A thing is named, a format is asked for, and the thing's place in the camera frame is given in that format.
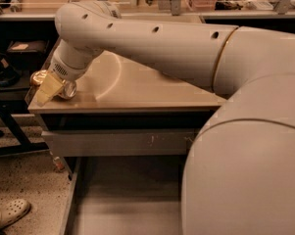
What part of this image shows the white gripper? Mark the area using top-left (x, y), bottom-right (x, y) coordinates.
top-left (34, 56), bottom-right (85, 106)

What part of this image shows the orange soda can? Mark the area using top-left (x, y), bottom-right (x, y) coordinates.
top-left (30, 71), bottom-right (76, 99)

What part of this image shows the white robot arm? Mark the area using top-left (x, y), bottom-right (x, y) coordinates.
top-left (37, 1), bottom-right (295, 235)

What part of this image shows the closed top drawer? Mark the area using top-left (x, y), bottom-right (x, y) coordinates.
top-left (42, 128), bottom-right (198, 157)

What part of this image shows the grey drawer cabinet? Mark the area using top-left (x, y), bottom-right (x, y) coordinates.
top-left (24, 14), bottom-right (228, 181)

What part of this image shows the open middle drawer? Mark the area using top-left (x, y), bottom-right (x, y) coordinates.
top-left (59, 156), bottom-right (184, 235)

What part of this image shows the black box on shelf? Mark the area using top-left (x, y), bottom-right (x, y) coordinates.
top-left (6, 40), bottom-right (49, 71)

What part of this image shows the black bag on shelf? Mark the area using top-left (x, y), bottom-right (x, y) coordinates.
top-left (0, 53), bottom-right (22, 87)

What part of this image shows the white perforated clog shoe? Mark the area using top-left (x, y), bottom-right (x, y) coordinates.
top-left (0, 199), bottom-right (31, 229)

